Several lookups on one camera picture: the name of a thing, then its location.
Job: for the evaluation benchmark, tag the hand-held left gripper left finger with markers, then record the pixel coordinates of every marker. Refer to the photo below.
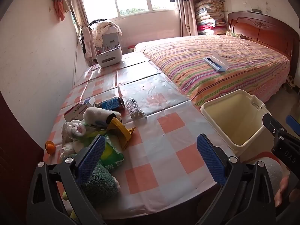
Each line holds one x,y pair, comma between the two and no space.
91,157

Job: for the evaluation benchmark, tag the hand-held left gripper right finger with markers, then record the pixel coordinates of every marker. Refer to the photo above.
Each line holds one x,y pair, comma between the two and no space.
211,161

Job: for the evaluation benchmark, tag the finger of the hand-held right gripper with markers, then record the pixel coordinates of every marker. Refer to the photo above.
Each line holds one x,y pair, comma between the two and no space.
273,125
294,123

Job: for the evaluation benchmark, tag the green packet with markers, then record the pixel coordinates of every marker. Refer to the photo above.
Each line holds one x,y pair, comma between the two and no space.
112,155

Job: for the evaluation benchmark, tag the cream plastic bin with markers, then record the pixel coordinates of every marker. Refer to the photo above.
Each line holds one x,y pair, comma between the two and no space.
234,119

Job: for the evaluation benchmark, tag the orange peel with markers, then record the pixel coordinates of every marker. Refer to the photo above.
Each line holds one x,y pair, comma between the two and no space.
50,147

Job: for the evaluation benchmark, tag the white medicine box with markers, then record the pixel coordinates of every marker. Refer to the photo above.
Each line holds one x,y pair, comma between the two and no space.
75,112

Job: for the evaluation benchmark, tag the person's right hand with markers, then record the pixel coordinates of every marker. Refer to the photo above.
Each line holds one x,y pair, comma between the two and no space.
281,188

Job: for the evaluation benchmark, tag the grey round object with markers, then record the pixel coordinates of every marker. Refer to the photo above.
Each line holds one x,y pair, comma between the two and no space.
271,171

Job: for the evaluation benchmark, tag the dark green fluffy towel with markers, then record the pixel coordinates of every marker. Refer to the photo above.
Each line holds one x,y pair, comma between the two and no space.
98,185

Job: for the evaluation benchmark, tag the white crumpled plastic bag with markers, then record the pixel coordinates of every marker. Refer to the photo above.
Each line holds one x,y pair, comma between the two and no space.
73,130

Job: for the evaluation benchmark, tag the yellow wrapper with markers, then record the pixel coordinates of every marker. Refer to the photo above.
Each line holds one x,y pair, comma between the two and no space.
121,133

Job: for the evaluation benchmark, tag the white fluffy toy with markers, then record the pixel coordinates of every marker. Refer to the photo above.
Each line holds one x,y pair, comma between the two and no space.
96,117

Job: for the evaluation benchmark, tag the white slipper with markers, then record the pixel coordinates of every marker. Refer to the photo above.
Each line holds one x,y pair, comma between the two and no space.
291,80

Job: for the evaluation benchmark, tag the blue drink can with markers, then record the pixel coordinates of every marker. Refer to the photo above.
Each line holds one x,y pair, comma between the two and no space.
110,103

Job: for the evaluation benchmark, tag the dark red door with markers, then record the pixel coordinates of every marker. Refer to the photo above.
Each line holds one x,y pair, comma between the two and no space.
16,168

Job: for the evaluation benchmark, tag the striped bed blanket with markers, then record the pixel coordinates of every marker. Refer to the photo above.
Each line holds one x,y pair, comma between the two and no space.
187,79

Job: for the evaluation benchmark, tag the wooden headboard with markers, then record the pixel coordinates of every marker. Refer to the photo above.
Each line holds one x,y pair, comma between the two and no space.
262,30

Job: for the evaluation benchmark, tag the floral pillow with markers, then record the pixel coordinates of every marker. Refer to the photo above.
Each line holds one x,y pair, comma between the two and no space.
234,34

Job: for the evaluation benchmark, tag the white utensil holder box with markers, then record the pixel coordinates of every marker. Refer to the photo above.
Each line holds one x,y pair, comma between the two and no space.
109,57

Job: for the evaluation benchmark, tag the white garment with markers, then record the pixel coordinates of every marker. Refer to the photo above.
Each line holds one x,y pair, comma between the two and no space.
86,44

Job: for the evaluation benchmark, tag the red plastic stool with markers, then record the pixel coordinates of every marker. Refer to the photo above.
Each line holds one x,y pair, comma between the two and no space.
131,48

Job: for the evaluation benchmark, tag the small grey box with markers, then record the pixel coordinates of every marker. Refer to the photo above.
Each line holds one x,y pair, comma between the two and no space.
255,10

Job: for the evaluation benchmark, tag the white cabinet appliance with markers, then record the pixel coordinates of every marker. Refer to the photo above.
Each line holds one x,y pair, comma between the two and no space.
112,39

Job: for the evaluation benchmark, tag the dotted cloth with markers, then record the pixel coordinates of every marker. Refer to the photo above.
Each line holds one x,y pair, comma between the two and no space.
102,31

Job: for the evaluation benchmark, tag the stack of folded quilts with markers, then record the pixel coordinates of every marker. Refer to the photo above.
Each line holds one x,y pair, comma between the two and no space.
209,16

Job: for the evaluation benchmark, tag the black garment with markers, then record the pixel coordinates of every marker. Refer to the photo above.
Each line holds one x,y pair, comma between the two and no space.
97,21

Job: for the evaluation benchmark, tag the beige curtain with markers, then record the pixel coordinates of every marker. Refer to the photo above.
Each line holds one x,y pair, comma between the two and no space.
187,18
78,4

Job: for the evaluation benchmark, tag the orange hanging cloth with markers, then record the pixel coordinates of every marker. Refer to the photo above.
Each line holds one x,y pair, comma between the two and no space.
59,7

